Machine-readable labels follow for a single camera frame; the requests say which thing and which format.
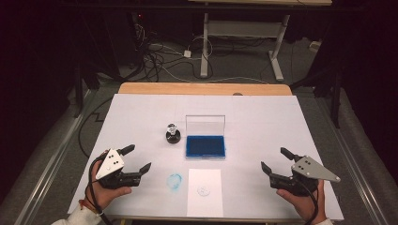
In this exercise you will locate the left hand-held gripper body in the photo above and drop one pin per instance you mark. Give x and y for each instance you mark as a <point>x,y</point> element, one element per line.
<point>109,164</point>

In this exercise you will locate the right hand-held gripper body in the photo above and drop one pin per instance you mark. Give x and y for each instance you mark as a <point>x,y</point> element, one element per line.
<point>308,170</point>

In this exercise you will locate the black round stamp cap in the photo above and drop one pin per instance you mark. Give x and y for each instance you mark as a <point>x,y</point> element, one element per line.
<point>173,138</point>

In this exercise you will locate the blue ink pad box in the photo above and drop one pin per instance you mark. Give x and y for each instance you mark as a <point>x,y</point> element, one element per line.
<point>205,146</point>

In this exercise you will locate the small white paper sheet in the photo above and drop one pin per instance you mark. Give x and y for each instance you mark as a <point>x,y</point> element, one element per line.
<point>205,203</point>

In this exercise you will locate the person's left hand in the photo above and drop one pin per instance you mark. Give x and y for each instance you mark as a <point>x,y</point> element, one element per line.
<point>108,197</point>

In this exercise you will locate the person's right hand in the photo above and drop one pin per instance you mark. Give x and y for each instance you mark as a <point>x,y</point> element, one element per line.
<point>300,204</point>

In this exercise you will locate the black stand leg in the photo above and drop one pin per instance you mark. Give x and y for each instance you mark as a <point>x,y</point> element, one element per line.
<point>336,100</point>
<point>79,93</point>

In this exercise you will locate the white floor socket box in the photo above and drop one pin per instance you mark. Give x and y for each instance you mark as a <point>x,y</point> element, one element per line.
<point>314,46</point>

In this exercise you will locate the white power adapter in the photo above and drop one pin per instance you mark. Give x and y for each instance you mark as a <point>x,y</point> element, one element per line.
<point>187,53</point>

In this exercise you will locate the metal floor rail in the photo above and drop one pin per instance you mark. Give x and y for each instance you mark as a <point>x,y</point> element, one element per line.
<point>353,168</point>
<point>47,168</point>

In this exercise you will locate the white metal desk frame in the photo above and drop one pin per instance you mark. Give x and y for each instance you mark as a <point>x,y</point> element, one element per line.
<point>244,28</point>

